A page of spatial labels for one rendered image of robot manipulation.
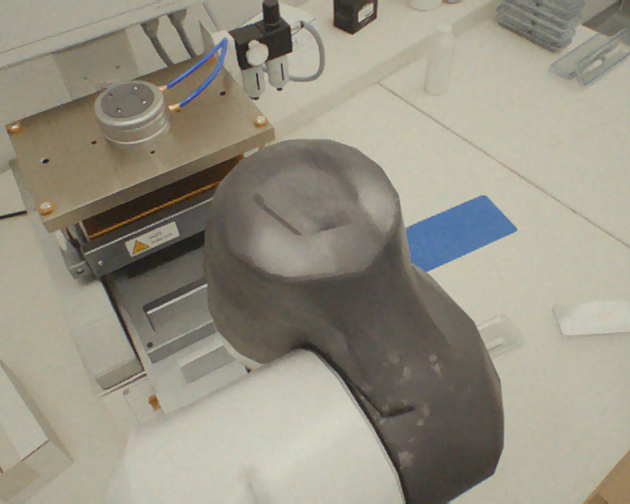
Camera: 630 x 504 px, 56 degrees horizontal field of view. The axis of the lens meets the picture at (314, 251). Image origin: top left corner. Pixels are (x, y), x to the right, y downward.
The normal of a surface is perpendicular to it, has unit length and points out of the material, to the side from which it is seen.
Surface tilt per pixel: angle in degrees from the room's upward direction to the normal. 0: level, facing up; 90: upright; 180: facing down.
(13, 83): 90
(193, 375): 90
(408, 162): 0
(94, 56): 90
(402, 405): 43
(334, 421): 6
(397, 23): 0
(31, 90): 90
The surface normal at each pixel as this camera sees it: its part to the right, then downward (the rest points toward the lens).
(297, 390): -0.23, -0.85
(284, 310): -0.29, 0.79
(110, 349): 0.29, -0.03
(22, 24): 0.50, 0.67
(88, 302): -0.04, -0.61
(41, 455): 0.70, 0.54
